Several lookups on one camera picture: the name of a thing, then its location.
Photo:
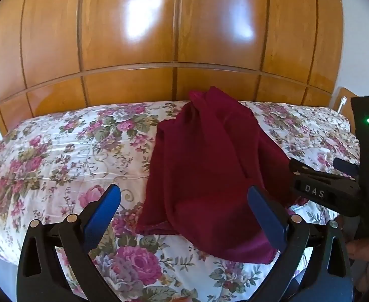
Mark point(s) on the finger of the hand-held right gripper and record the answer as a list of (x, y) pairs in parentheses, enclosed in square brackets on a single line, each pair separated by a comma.
[(302, 169)]

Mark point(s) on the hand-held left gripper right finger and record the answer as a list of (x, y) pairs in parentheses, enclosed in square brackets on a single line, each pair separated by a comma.
[(266, 217)]

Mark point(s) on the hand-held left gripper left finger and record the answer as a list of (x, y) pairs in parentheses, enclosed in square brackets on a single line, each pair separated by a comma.
[(104, 207)]

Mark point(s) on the dark red cloth garment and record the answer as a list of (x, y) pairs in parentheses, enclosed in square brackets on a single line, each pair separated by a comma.
[(203, 163)]

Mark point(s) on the person's right hand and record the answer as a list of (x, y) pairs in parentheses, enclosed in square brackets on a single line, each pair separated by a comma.
[(365, 251)]

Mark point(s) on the floral bedspread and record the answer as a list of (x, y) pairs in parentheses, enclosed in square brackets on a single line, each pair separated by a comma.
[(61, 151)]

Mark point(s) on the wooden wardrobe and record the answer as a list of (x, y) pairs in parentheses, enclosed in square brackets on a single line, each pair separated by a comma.
[(124, 37)]

